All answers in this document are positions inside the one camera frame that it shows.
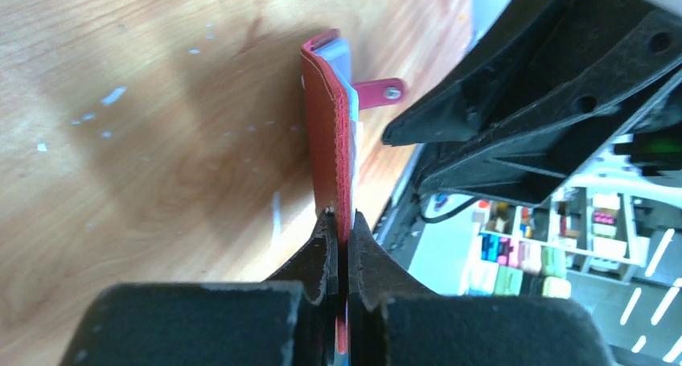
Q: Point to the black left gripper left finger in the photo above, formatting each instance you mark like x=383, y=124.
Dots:
x=286, y=319

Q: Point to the red leather card holder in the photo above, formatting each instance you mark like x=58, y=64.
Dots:
x=332, y=105

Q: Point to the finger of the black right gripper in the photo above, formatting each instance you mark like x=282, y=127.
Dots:
x=525, y=157
x=458, y=107

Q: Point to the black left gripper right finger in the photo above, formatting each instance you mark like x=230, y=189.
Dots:
x=396, y=320

